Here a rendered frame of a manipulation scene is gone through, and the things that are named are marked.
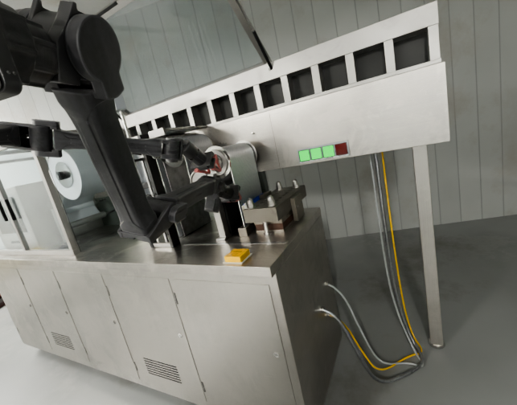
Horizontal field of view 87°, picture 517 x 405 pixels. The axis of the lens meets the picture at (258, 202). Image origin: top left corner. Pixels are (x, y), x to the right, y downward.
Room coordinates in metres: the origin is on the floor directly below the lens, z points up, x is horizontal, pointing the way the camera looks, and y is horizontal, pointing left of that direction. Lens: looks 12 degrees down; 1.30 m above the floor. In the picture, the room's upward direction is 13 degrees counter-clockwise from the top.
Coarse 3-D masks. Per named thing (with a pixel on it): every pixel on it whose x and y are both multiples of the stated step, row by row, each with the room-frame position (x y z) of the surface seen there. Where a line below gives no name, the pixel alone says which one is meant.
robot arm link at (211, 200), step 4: (220, 184) 1.01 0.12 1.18; (224, 184) 1.04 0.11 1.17; (220, 188) 1.01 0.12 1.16; (208, 196) 1.05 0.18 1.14; (212, 196) 1.05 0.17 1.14; (216, 196) 1.04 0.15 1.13; (208, 200) 1.04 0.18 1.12; (212, 200) 1.04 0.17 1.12; (216, 200) 1.06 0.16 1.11; (220, 200) 1.08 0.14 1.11; (208, 204) 1.04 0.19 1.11; (212, 204) 1.04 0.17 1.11; (216, 204) 1.06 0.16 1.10; (204, 208) 1.04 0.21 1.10; (208, 208) 1.04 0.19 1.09; (212, 208) 1.03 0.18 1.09; (216, 208) 1.05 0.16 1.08; (216, 212) 1.06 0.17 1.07
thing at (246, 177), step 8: (240, 168) 1.29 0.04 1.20; (248, 168) 1.35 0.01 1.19; (232, 176) 1.22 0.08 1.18; (240, 176) 1.27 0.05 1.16; (248, 176) 1.34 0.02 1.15; (256, 176) 1.41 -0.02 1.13; (240, 184) 1.26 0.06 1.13; (248, 184) 1.32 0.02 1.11; (256, 184) 1.39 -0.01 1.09; (240, 192) 1.25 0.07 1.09; (248, 192) 1.31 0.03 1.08; (256, 192) 1.37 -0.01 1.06; (240, 200) 1.23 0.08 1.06; (240, 208) 1.22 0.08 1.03
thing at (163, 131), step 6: (186, 126) 1.49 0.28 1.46; (192, 126) 1.53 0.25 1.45; (198, 126) 1.57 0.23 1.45; (204, 126) 1.62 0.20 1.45; (150, 132) 1.37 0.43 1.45; (156, 132) 1.35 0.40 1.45; (162, 132) 1.33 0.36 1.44; (168, 132) 1.38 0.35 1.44; (174, 132) 1.44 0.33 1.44; (180, 132) 1.51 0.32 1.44; (186, 132) 1.58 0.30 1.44
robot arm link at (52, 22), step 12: (36, 0) 0.38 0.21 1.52; (36, 12) 0.38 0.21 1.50; (48, 12) 0.38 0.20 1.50; (60, 12) 0.37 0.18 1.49; (72, 12) 0.37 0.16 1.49; (48, 24) 0.37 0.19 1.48; (60, 24) 0.36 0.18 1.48; (60, 36) 0.35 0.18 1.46; (60, 48) 0.35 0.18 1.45; (60, 60) 0.35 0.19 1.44; (60, 72) 0.35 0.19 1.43; (72, 72) 0.37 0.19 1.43; (72, 84) 0.38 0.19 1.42
